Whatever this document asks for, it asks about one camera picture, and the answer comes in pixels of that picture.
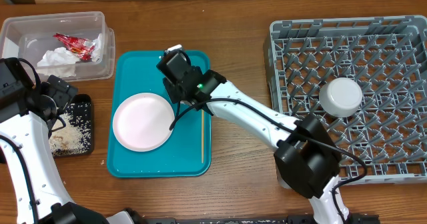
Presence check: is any white napkin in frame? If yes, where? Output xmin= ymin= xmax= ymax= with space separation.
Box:
xmin=36 ymin=47 xmax=80 ymax=78

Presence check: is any wooden chopstick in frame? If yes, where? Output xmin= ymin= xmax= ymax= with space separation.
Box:
xmin=201 ymin=110 xmax=205 ymax=164

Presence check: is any red snack wrapper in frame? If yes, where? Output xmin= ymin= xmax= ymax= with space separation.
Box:
xmin=54 ymin=33 xmax=103 ymax=62

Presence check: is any large pink plate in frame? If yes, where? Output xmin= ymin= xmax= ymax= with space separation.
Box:
xmin=112 ymin=93 xmax=175 ymax=152

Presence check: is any grey bowl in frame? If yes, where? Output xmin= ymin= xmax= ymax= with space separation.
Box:
xmin=319 ymin=77 xmax=363 ymax=117

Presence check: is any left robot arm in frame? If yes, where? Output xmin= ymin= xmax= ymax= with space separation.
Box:
xmin=1 ymin=75 xmax=138 ymax=223

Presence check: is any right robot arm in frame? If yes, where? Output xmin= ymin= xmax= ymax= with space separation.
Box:
xmin=160 ymin=66 xmax=350 ymax=223

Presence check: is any clear plastic waste bin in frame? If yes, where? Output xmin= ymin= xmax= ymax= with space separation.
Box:
xmin=1 ymin=11 xmax=115 ymax=81

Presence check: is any grey dishwasher rack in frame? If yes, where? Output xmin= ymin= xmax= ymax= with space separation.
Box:
xmin=264 ymin=15 xmax=426 ymax=184

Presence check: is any spilled rice pile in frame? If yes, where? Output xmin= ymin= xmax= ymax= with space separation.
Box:
xmin=49 ymin=101 xmax=92 ymax=157

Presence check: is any black rectangular tray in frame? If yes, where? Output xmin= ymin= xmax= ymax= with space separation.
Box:
xmin=0 ymin=93 xmax=95 ymax=158

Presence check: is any teal serving tray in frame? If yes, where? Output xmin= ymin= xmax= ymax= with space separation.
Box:
xmin=107 ymin=51 xmax=211 ymax=178

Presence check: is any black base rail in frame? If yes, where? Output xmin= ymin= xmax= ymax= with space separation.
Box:
xmin=143 ymin=214 xmax=380 ymax=224

